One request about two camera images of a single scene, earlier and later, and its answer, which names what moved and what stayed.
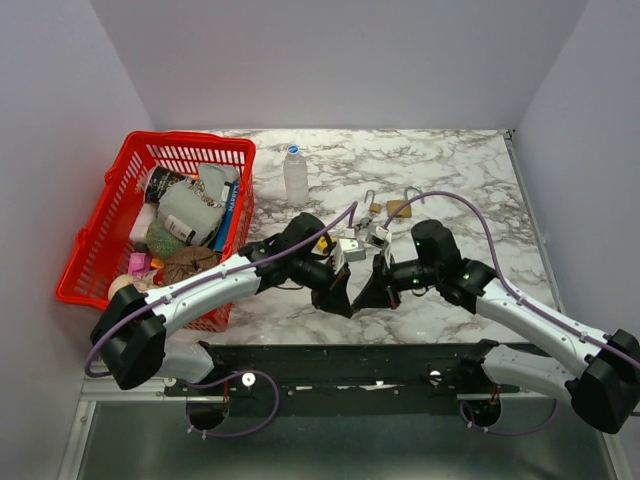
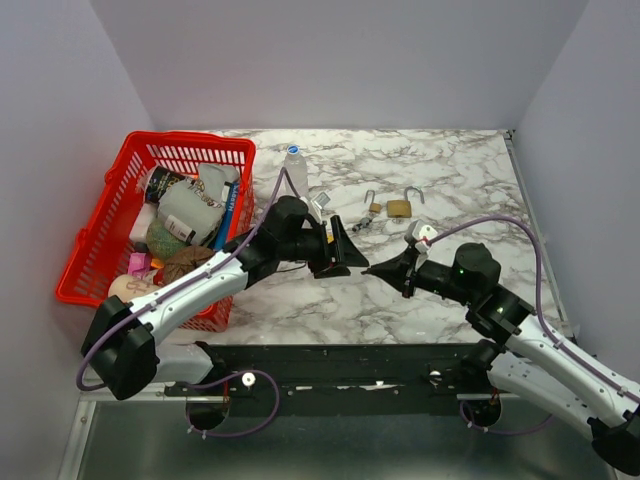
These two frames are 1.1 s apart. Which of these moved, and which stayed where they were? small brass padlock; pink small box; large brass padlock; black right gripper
Moved: black right gripper
Stayed: pink small box; small brass padlock; large brass padlock
